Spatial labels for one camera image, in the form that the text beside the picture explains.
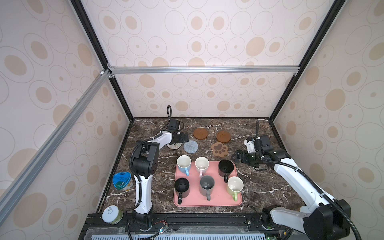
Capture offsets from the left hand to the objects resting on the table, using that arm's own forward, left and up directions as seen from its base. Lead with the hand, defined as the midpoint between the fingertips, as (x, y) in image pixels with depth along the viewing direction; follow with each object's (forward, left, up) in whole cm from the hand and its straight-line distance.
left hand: (186, 135), depth 102 cm
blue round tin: (-33, +33, +5) cm, 47 cm away
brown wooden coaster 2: (+3, -27, -6) cm, 28 cm away
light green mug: (-34, -28, 0) cm, 44 cm away
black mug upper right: (-23, -25, -2) cm, 34 cm away
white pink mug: (-21, -10, 0) cm, 24 cm away
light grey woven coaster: (-6, +8, -5) cm, 11 cm away
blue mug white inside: (-20, +1, -3) cm, 21 cm away
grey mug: (-33, -13, -4) cm, 36 cm away
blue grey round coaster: (-6, -3, -5) cm, 9 cm away
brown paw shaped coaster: (-8, -22, -5) cm, 24 cm away
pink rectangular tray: (-39, -20, -6) cm, 44 cm away
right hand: (-22, -30, +8) cm, 38 cm away
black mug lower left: (-36, +1, -2) cm, 36 cm away
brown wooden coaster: (+5, -10, -5) cm, 13 cm away
